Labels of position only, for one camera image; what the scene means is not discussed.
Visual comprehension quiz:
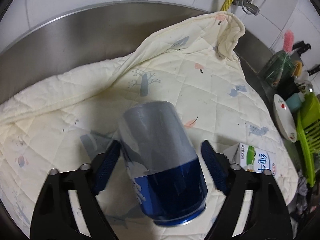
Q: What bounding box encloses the lime green dish rack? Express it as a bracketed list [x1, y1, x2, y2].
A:
[297, 93, 319, 187]

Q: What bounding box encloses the white milk carton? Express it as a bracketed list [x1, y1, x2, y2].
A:
[222, 142, 278, 177]

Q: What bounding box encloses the blue white tin can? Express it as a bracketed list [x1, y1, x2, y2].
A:
[118, 101, 208, 227]

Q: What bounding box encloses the white shallow bowl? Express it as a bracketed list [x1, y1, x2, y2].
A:
[273, 94, 297, 142]

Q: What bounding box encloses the grey knitted work glove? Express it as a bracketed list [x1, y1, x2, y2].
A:
[288, 172, 308, 215]

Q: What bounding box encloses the pink bottle brush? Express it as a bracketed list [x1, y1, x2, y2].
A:
[283, 30, 295, 54]

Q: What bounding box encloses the cream quilted cloth mat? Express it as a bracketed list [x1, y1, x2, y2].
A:
[1, 12, 298, 237]

